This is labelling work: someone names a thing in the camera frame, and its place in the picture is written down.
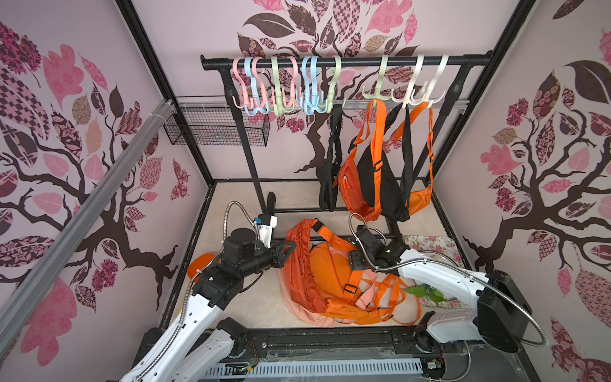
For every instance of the green hook middle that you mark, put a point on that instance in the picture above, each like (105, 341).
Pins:
(333, 84)

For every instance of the green hook right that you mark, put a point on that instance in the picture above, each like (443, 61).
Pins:
(376, 94)

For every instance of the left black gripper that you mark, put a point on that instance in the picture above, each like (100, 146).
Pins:
(279, 256)

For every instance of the white slotted cable duct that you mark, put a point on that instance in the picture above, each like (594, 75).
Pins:
(303, 369)

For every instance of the floral cloth mat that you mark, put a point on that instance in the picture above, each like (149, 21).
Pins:
(445, 245)

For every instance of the orange bags pile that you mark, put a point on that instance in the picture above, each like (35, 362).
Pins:
(320, 288)

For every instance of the pink hook far left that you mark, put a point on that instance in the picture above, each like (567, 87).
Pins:
(244, 95)

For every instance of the black clothes rack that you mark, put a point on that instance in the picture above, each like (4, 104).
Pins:
(466, 62)

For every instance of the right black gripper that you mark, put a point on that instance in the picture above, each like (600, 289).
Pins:
(356, 260)

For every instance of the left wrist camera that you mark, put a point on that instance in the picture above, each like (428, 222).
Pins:
(265, 225)

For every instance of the orange plastic bowl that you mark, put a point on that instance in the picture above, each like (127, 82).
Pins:
(199, 264)

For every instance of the green hook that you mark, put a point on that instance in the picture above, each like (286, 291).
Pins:
(376, 94)
(333, 84)
(279, 93)

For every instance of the pink hook middle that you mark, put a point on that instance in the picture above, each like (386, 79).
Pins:
(291, 104)

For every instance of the green hook left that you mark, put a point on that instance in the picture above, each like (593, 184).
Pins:
(279, 93)

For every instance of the black sling bag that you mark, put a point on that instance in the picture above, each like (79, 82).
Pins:
(390, 185)

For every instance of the orange sling bag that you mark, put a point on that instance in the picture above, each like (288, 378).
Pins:
(401, 137)

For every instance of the white artificial flower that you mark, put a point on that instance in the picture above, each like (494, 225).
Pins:
(427, 292)

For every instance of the white hook left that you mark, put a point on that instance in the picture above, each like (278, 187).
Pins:
(409, 96)

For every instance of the black wire basket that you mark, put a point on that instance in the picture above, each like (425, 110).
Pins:
(215, 127)

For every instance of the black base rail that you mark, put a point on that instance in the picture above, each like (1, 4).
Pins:
(401, 340)

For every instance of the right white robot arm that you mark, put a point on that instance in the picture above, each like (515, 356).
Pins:
(497, 314)

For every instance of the pink hook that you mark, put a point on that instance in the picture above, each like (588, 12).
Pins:
(291, 104)
(244, 95)

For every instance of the grey aluminium beam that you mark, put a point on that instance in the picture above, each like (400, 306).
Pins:
(26, 298)

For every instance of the blue hook left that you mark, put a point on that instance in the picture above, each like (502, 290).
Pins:
(259, 103)

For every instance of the orange zip waist bag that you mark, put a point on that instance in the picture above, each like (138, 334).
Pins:
(361, 189)

